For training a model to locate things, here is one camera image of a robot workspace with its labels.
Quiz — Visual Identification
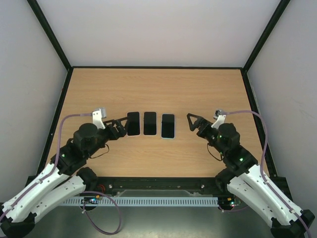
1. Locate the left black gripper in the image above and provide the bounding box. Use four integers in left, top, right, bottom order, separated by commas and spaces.
85, 117, 130, 158

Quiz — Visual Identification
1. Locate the black screen phone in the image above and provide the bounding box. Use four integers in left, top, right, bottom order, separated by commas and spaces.
127, 112, 141, 136

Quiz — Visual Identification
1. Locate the pink phone case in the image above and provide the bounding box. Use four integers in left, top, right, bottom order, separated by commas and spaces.
126, 111, 142, 137

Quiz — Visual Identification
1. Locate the dark red phone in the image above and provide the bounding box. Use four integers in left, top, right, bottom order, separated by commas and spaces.
144, 112, 158, 136

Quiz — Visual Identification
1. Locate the light blue phone case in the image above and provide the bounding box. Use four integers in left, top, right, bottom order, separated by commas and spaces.
160, 113, 177, 139

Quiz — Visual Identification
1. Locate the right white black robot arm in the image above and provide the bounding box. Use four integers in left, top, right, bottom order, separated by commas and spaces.
187, 110, 315, 238

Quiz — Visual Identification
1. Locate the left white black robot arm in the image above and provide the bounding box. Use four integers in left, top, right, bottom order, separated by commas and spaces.
0, 118, 128, 238

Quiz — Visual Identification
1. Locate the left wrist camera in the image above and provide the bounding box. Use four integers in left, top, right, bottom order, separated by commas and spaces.
92, 107, 106, 129

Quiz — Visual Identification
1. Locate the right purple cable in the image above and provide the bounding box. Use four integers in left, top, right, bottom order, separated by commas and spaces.
217, 110, 313, 238

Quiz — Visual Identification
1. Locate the purple cable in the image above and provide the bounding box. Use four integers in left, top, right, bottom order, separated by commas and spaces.
0, 113, 122, 234
217, 110, 313, 238

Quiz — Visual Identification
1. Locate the black aluminium frame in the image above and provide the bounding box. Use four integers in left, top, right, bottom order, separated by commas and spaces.
6, 0, 307, 238

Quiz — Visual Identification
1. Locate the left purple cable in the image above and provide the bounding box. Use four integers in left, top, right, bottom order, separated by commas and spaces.
0, 113, 122, 234

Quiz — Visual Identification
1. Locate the white slotted cable duct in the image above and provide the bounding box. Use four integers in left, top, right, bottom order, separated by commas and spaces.
61, 196, 218, 207

